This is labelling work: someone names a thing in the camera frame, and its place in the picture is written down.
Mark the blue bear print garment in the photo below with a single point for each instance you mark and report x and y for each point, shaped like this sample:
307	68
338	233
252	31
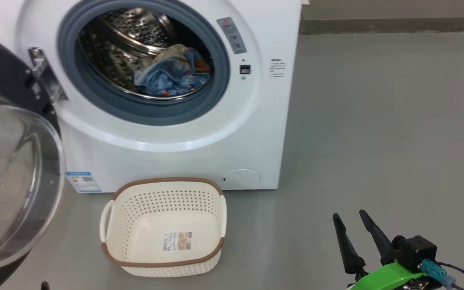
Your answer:
167	78

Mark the white front-load washing machine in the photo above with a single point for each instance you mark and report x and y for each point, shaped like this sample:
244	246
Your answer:
236	133

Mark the blue energy label sticker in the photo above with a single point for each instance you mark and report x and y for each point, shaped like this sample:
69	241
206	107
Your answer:
83	182

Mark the black door latch socket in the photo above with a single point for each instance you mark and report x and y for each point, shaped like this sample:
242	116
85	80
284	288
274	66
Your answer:
245	69

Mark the stainless steel washing machine drum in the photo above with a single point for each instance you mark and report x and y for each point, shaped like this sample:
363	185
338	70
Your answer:
127	32

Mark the white perforated basket brown rim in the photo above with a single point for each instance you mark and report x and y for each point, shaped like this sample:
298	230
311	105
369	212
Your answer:
155	201

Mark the grey rubber door seal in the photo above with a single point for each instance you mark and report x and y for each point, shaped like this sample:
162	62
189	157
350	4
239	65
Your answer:
95	100

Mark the round white filter cover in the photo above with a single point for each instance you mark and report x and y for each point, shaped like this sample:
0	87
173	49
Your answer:
242	179

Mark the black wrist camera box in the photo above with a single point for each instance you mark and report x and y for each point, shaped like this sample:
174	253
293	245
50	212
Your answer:
417	251

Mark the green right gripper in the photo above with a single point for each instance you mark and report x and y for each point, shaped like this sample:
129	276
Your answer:
389	278

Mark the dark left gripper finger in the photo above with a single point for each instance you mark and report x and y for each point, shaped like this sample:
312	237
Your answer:
45	286

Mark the metal door hinge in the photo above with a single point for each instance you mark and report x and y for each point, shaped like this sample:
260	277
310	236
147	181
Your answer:
48	80

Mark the grey warning sticker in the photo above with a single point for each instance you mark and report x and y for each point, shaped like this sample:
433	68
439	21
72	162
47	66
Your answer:
232	36

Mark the paper basket product label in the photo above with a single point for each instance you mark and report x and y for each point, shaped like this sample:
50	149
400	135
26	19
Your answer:
177	241

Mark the black text instruction sticker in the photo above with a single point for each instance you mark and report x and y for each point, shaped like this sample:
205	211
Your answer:
277	67

